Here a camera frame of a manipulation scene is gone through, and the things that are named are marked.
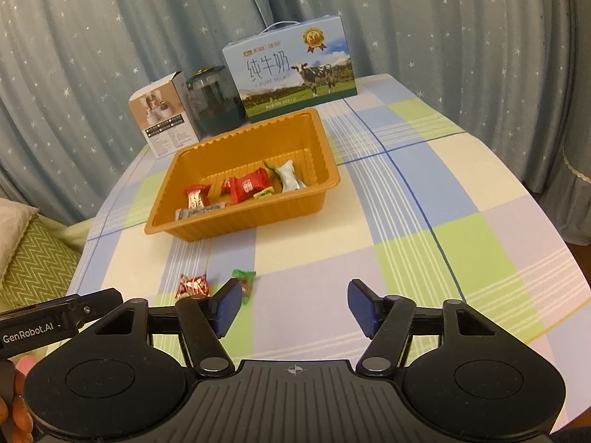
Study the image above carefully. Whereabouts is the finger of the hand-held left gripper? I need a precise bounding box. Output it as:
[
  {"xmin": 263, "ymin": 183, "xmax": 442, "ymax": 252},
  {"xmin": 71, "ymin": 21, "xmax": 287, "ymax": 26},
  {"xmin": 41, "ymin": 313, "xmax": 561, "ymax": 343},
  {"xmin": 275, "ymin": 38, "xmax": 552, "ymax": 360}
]
[{"xmin": 74, "ymin": 288, "xmax": 124, "ymax": 332}]

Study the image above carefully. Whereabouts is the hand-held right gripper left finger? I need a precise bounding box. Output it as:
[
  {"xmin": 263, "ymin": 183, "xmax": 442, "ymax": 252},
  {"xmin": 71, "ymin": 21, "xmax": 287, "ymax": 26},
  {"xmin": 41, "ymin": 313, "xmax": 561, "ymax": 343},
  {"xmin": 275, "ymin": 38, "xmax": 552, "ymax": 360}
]
[{"xmin": 92, "ymin": 279, "xmax": 243, "ymax": 378}]

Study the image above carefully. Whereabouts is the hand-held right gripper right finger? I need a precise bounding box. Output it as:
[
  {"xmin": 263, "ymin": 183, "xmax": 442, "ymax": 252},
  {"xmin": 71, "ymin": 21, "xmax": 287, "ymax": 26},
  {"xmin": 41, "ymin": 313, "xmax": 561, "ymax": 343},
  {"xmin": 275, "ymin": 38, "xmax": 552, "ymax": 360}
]
[{"xmin": 347, "ymin": 279, "xmax": 502, "ymax": 377}]

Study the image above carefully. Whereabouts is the green brown candy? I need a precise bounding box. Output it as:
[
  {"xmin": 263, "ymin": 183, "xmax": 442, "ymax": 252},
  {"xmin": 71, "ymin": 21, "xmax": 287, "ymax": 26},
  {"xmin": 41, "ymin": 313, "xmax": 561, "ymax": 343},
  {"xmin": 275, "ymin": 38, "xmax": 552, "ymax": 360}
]
[{"xmin": 231, "ymin": 268, "xmax": 257, "ymax": 306}]

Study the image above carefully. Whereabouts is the orange plastic tray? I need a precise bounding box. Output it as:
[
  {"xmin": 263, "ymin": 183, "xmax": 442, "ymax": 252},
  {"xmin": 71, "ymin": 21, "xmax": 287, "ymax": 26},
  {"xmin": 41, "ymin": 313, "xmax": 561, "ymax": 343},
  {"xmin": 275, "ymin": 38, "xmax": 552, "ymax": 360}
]
[{"xmin": 144, "ymin": 107, "xmax": 341, "ymax": 241}]

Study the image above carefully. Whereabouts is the large red snack packet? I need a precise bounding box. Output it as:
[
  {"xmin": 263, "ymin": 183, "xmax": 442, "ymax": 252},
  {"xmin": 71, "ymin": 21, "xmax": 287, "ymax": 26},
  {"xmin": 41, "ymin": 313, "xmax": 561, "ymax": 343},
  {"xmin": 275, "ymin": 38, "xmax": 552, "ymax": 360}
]
[{"xmin": 230, "ymin": 169, "xmax": 271, "ymax": 204}]

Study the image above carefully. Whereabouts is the white silver snack packet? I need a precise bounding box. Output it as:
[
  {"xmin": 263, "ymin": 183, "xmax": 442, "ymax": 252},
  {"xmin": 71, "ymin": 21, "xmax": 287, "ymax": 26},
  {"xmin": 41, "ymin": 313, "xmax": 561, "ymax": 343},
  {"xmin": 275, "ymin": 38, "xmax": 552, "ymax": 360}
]
[{"xmin": 276, "ymin": 160, "xmax": 308, "ymax": 193}]

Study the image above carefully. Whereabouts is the person's left hand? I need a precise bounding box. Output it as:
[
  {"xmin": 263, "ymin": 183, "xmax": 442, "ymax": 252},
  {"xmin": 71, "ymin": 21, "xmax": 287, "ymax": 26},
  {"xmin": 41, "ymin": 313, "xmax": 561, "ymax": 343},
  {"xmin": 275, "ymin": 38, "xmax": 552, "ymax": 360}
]
[{"xmin": 0, "ymin": 355, "xmax": 37, "ymax": 443}]

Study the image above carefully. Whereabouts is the beige pillow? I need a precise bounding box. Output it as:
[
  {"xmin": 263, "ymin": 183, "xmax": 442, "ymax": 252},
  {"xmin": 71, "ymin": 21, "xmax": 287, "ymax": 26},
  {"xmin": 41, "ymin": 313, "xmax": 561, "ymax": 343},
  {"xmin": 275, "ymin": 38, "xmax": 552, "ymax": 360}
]
[{"xmin": 0, "ymin": 198, "xmax": 41, "ymax": 282}]

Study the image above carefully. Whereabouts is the beige snack bar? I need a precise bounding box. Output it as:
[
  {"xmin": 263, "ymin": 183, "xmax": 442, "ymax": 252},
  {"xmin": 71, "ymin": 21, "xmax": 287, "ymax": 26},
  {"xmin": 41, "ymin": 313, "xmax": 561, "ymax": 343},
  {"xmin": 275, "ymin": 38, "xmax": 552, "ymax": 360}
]
[{"xmin": 174, "ymin": 202, "xmax": 232, "ymax": 223}]

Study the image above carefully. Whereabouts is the checked tablecloth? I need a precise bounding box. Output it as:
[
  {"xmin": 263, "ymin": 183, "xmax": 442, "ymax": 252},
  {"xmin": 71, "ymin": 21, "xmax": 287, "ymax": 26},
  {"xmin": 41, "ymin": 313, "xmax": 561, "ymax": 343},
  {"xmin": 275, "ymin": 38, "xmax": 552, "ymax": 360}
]
[{"xmin": 69, "ymin": 74, "xmax": 579, "ymax": 431}]

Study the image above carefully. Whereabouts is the red silver twist candy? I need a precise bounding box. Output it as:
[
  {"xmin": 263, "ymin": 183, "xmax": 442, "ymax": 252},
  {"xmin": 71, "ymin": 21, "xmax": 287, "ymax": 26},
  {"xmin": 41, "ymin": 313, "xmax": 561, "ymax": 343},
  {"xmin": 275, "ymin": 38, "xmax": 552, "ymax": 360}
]
[{"xmin": 184, "ymin": 183, "xmax": 212, "ymax": 211}]

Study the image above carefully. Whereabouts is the small photo-print carton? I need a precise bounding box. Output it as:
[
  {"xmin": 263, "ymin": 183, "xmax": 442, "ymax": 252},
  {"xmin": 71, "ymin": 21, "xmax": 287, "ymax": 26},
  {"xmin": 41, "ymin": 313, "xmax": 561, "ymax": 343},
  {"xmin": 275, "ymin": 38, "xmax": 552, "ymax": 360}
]
[{"xmin": 128, "ymin": 71, "xmax": 202, "ymax": 160}]

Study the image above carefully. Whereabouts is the dark translucent jar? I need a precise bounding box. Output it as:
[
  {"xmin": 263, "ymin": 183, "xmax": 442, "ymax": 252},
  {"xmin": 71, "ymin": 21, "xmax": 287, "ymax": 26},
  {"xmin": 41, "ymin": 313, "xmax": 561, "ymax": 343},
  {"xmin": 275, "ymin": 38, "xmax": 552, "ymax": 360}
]
[{"xmin": 185, "ymin": 67, "xmax": 246, "ymax": 136}]

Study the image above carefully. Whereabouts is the blue milk carton with cow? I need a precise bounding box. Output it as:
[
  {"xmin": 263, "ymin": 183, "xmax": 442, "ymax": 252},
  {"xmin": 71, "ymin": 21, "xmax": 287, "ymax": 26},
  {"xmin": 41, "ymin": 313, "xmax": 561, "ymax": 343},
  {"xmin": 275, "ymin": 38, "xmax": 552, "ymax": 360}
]
[{"xmin": 222, "ymin": 20, "xmax": 359, "ymax": 124}]

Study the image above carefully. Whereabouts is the blue star-print curtain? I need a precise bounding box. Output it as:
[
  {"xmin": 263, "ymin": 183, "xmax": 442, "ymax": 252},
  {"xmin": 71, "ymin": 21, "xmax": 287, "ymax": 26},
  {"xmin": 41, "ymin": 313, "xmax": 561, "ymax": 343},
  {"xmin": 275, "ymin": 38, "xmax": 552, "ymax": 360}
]
[{"xmin": 0, "ymin": 0, "xmax": 591, "ymax": 282}]

